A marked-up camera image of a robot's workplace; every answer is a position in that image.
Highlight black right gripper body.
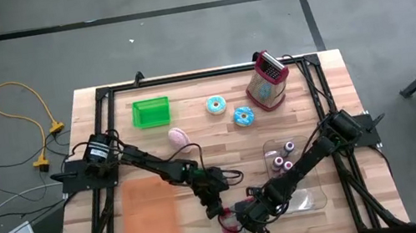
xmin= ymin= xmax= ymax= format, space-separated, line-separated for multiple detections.
xmin=231 ymin=181 xmax=294 ymax=233

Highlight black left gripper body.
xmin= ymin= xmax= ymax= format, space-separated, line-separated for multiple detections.
xmin=190 ymin=165 xmax=232 ymax=199

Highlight pink food colouring bottle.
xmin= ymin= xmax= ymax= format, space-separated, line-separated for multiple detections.
xmin=282 ymin=159 xmax=296 ymax=173

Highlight red food colouring bottle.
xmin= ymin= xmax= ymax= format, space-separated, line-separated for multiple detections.
xmin=271 ymin=154 xmax=286 ymax=170

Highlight purple food colouring bottle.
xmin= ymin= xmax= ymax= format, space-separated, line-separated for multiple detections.
xmin=282 ymin=139 xmax=297 ymax=154

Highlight blue doughnut white drizzle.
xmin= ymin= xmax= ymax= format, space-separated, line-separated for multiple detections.
xmin=231 ymin=104 xmax=258 ymax=129

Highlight blue doughnut white sprinkles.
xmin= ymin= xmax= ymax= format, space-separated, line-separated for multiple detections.
xmin=204 ymin=94 xmax=230 ymax=118

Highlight clear plastic bin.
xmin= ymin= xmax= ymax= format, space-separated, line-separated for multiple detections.
xmin=261 ymin=131 xmax=330 ymax=218

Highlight orange cutting mat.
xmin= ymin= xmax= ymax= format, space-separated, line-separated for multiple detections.
xmin=111 ymin=171 xmax=185 ymax=233

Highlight green plastic basket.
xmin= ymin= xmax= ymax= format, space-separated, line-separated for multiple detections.
xmin=129 ymin=94 xmax=174 ymax=131

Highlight metal box grater red trim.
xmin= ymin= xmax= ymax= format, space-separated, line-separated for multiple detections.
xmin=239 ymin=45 xmax=297 ymax=116

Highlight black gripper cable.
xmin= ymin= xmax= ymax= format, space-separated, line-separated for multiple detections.
xmin=162 ymin=134 xmax=246 ymax=196

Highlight black rig frame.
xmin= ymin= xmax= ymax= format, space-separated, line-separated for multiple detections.
xmin=28 ymin=30 xmax=413 ymax=233

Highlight white floor cable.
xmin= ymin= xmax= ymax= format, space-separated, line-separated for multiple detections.
xmin=0 ymin=180 xmax=69 ymax=225

